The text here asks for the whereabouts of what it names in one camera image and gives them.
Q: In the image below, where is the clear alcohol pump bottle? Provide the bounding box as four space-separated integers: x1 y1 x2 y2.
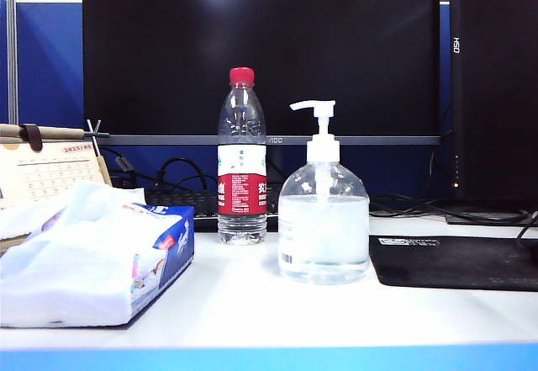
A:
277 99 371 286

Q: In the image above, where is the blue white soft tissue pack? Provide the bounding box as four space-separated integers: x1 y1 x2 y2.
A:
0 180 197 329

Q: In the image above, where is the red-capped plastic water bottle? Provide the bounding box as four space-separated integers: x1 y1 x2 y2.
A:
217 66 269 246

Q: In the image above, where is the black keyboard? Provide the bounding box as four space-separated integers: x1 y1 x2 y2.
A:
142 186 282 233

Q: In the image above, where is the large black AOC monitor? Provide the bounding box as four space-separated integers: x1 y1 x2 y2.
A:
82 0 442 188

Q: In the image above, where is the black mouse pad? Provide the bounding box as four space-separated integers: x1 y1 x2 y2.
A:
368 235 538 292

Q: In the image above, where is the paper desk calendar wooden roll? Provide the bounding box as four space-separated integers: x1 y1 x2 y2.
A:
0 119 113 255

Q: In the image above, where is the black HSD monitor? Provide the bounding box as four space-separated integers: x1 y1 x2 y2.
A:
445 0 538 225

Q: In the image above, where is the black looped cable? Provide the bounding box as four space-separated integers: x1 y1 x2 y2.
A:
154 156 219 192

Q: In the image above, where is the black cable with ferrite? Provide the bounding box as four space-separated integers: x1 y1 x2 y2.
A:
103 146 142 188

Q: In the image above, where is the thin black monitor cable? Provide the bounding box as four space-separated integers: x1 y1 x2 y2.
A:
426 147 439 200

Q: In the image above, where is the long black desk cable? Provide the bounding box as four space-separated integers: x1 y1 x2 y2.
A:
369 193 531 225

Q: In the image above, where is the thick black curved cable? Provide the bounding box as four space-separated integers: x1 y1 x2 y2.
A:
517 209 538 259

